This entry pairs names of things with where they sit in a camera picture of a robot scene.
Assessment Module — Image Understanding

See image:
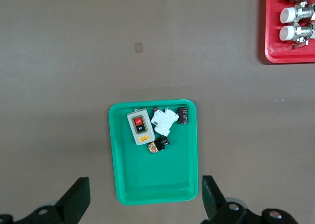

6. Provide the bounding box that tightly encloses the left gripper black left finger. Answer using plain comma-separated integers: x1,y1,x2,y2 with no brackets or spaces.
0,176,91,224

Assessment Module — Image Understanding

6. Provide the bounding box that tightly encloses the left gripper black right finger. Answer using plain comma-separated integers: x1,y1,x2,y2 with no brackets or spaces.
201,175,298,224

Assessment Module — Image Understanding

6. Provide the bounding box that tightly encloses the green plastic tray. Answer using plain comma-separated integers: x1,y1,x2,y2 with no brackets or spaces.
108,99,199,206

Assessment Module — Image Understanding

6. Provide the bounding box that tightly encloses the red tray holding valves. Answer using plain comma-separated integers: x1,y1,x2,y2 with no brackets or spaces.
264,0,315,64

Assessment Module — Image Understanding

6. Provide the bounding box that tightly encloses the black and orange component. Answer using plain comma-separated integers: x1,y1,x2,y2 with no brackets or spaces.
147,135,171,155

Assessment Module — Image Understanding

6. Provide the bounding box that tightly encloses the white miniature circuit breaker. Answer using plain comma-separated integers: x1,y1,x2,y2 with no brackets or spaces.
150,109,172,137
164,107,180,131

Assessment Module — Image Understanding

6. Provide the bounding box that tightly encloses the grey on-off switch box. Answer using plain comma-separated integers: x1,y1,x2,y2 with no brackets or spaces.
126,108,156,146

